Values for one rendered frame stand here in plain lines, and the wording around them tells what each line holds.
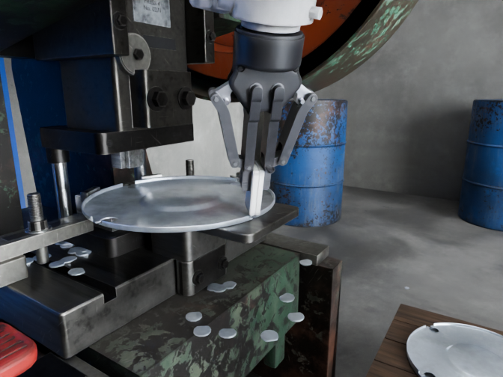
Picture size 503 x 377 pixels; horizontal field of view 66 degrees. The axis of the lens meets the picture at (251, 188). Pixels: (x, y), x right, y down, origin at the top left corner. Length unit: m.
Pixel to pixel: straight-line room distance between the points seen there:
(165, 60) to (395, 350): 0.81
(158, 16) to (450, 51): 3.30
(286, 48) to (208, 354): 0.40
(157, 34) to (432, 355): 0.88
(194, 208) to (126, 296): 0.15
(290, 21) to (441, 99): 3.39
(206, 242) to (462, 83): 3.32
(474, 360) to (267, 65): 0.84
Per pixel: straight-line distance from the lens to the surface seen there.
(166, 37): 0.64
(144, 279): 0.56
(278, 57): 0.41
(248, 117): 0.45
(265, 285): 0.66
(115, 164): 0.68
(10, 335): 0.38
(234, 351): 0.63
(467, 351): 1.08
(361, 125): 3.92
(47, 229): 0.62
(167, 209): 0.56
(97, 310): 0.53
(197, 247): 0.58
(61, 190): 0.70
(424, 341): 1.08
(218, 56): 0.96
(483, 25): 3.77
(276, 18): 0.40
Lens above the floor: 0.95
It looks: 14 degrees down
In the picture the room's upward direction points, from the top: straight up
